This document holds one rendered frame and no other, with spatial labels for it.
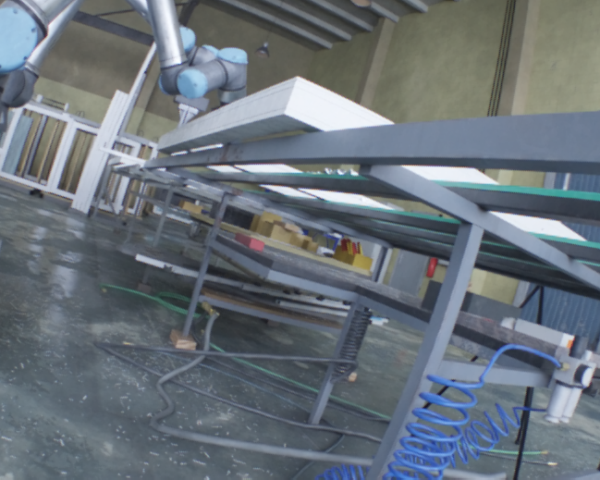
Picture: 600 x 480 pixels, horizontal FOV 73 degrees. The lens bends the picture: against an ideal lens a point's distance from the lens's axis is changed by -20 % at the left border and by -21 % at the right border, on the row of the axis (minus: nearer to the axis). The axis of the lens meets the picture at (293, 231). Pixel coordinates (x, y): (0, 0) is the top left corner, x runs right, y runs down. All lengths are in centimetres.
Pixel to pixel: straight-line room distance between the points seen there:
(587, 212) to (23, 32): 113
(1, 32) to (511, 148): 101
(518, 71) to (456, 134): 944
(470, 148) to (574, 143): 13
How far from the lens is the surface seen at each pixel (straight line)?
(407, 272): 1083
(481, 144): 48
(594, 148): 40
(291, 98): 81
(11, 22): 114
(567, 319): 785
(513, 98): 968
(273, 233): 314
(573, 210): 69
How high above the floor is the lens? 68
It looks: 1 degrees up
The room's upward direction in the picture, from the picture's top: 18 degrees clockwise
